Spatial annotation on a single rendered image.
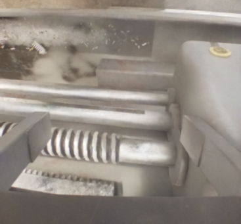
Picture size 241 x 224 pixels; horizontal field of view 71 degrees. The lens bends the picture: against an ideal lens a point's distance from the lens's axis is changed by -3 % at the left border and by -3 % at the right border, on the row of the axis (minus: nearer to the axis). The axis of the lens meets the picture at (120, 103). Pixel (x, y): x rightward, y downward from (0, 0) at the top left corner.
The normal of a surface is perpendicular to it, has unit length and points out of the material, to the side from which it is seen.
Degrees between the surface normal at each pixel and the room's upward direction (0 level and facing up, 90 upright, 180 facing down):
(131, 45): 0
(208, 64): 90
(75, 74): 0
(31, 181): 90
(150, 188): 90
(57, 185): 90
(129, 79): 0
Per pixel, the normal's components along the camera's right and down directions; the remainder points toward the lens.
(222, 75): 0.00, -0.76
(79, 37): -0.12, 0.65
